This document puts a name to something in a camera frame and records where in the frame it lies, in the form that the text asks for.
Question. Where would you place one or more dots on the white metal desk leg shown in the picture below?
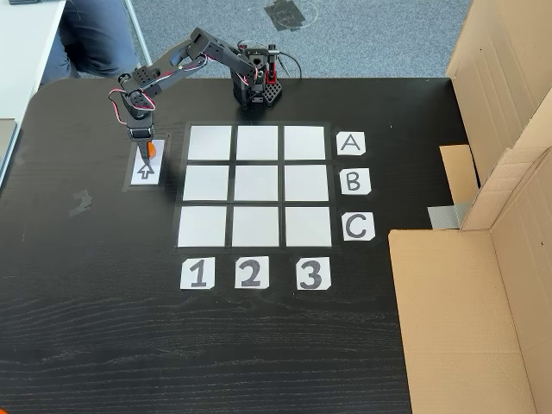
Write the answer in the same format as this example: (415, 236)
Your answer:
(138, 30)

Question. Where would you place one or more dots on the white arrow paper sheet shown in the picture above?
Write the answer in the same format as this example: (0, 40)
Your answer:
(144, 177)

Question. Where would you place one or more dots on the seated person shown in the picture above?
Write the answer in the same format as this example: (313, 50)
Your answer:
(92, 39)

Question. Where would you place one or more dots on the red black table clamp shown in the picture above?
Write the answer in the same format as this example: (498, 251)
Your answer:
(271, 69)

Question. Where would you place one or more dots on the paper sheet number 2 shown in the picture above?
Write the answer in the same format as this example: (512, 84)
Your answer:
(252, 272)

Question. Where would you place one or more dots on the paper sheet letter B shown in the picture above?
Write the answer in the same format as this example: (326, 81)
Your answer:
(355, 181)

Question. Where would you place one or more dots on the round orange token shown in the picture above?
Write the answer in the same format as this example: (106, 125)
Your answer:
(152, 149)

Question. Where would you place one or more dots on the clear tape scraps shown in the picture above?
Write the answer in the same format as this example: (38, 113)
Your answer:
(82, 202)

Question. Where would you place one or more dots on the paper sheet letter A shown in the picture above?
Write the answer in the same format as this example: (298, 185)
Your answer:
(351, 144)

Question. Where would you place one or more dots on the nine-square white grid sheet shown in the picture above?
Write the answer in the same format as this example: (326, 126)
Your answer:
(255, 185)

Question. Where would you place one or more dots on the paper sheet number 1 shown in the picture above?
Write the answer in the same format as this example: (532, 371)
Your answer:
(197, 274)

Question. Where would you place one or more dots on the brown cardboard panel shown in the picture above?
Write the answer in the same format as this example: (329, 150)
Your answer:
(500, 64)
(466, 323)

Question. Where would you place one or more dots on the white desk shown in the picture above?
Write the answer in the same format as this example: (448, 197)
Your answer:
(21, 52)

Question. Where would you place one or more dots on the paper sheet number 3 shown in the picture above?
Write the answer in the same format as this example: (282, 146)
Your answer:
(313, 274)

